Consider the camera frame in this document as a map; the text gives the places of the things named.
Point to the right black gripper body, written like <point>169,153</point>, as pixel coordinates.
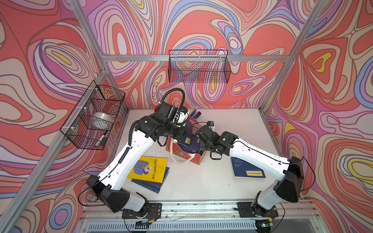
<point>205,146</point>

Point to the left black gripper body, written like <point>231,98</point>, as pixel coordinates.
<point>173,130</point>

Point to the purple book yellow label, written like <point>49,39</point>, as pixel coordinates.
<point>189,142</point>

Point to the blue book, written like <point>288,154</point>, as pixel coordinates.
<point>243,169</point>
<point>152,186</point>

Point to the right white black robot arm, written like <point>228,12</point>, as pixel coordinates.
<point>288,173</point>

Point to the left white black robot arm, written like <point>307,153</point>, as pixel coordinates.
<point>167,121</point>

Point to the yellow cover book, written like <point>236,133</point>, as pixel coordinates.
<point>150,169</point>

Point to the blue book under yellow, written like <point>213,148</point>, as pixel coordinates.
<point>152,186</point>

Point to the silver tape roll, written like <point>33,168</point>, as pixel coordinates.
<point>100,121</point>

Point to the white marker in basket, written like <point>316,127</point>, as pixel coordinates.
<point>102,140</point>

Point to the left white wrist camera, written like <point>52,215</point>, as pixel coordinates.
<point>182,117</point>

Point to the back black wire basket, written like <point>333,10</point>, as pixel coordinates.
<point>199,66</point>

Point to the black wire basket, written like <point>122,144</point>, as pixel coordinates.
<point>199,66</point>
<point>96,98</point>

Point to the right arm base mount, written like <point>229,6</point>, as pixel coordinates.
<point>253,209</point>

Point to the left black wire basket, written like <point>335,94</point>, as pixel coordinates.
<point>96,98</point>

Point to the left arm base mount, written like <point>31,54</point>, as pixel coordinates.
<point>139,207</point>

